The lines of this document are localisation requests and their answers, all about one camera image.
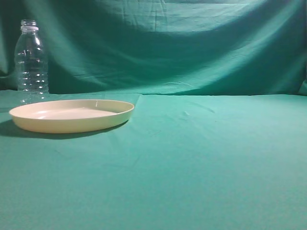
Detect clear plastic bottle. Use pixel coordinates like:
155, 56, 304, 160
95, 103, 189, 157
14, 19, 49, 104

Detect green backdrop cloth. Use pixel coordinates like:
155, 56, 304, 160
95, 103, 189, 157
0, 0, 307, 95

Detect cream plastic plate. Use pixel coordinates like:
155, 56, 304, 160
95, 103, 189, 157
9, 99, 135, 134

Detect green table cloth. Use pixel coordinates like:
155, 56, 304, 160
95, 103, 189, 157
0, 91, 307, 230

